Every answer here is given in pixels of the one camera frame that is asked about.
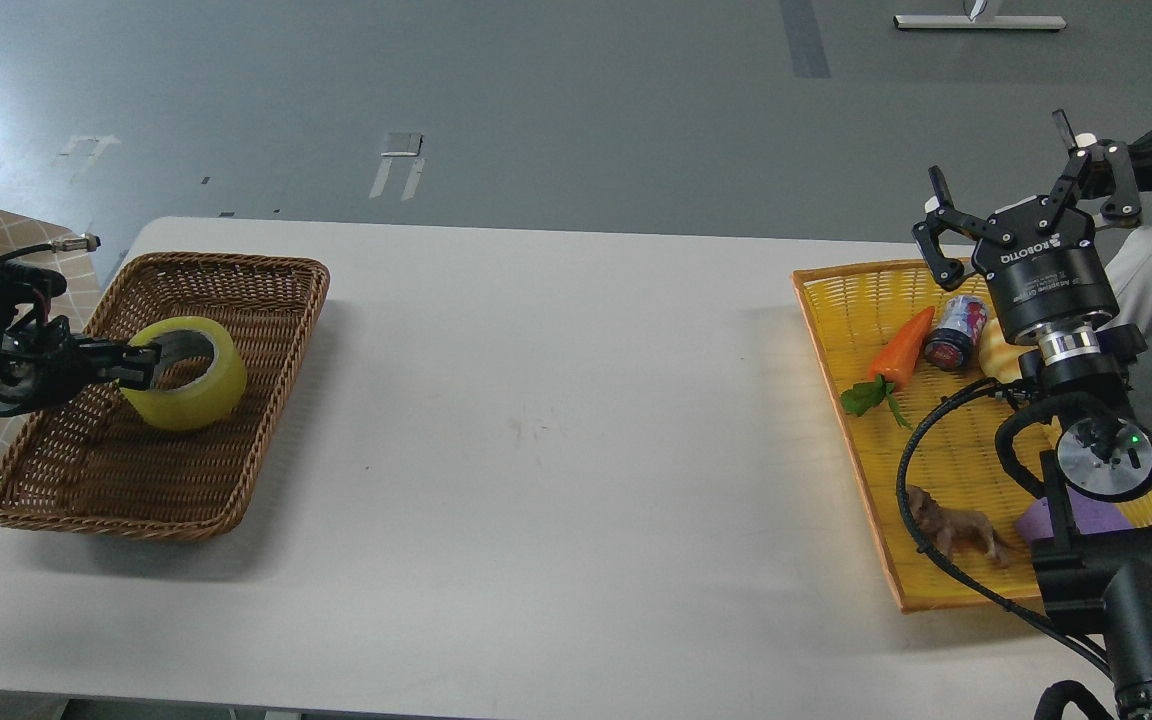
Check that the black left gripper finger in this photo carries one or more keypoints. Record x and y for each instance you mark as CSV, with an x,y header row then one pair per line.
x,y
131,366

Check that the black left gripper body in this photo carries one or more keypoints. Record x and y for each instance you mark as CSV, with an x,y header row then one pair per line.
x,y
40,368

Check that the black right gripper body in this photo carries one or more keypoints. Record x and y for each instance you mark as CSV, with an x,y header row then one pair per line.
x,y
1044,276

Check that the yellow tape roll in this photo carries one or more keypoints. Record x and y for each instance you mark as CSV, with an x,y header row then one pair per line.
x,y
208,397

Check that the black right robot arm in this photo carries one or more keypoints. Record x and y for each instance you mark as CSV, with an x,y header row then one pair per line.
x,y
1076,442

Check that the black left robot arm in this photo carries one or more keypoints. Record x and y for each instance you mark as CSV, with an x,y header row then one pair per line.
x,y
27,291

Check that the small drink can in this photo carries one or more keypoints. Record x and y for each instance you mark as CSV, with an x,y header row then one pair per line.
x,y
954,340

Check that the orange toy carrot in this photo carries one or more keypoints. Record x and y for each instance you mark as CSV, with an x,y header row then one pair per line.
x,y
891,370

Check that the yellow plastic basket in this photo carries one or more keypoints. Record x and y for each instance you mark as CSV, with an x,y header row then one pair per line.
x,y
852,312

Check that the brown wicker basket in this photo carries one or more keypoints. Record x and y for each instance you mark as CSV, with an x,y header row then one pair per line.
x,y
94,466

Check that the purple foam block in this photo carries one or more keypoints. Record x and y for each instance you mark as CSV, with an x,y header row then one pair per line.
x,y
1090,516

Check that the brown toy lion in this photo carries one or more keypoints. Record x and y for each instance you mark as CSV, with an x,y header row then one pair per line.
x,y
948,528

